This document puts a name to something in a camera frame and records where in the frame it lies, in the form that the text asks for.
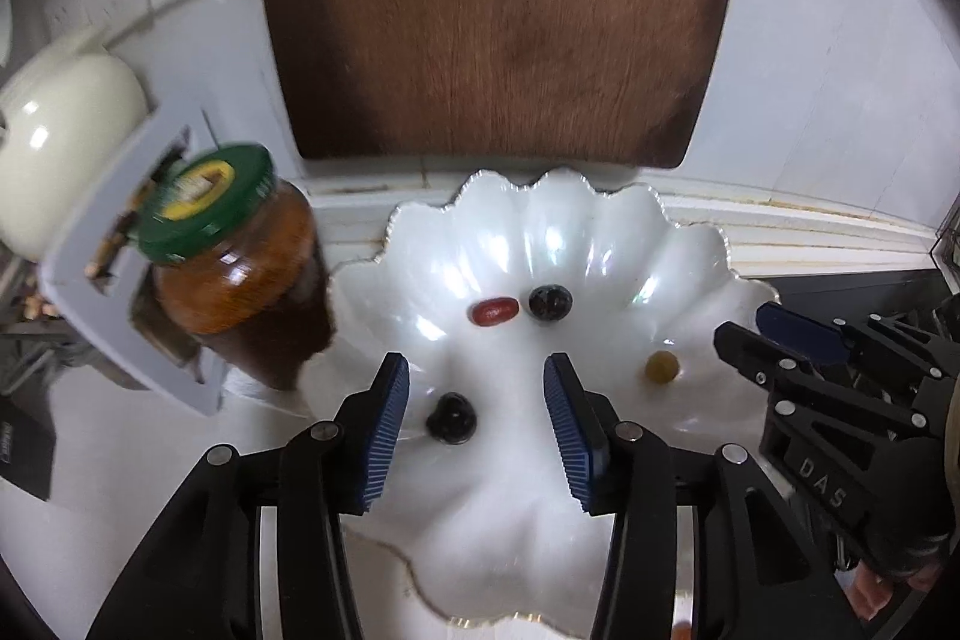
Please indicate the right human hand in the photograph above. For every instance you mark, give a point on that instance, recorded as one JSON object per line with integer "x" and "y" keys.
{"x": 870, "y": 593}

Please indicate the white ceramic teapot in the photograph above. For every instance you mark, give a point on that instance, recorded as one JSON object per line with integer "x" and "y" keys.
{"x": 64, "y": 114}

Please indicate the glass jar green lid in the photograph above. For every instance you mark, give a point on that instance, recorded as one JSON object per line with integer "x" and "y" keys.
{"x": 236, "y": 262}

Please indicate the dark grape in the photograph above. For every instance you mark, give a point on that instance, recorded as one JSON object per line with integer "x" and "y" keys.
{"x": 550, "y": 303}

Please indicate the tan longan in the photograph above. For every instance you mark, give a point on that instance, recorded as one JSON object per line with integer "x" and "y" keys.
{"x": 662, "y": 367}

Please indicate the brown wooden cutting board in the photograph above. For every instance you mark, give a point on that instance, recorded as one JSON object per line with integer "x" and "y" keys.
{"x": 609, "y": 81}

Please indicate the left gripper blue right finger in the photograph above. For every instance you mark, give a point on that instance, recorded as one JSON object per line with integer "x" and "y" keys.
{"x": 579, "y": 433}

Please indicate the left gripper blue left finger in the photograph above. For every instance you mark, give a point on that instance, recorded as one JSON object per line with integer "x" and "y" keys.
{"x": 384, "y": 405}

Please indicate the white scalloped ceramic bowl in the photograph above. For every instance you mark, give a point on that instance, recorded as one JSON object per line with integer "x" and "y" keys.
{"x": 488, "y": 298}

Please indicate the dark blueberry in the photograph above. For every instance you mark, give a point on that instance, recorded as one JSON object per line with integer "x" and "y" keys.
{"x": 453, "y": 420}

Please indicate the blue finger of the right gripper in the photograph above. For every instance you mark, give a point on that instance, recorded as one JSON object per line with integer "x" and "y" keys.
{"x": 818, "y": 343}

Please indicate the black knife block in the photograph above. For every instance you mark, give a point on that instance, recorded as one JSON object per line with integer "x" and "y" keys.
{"x": 28, "y": 449}

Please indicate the red date fruit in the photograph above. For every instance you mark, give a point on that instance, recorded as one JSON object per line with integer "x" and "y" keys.
{"x": 494, "y": 311}

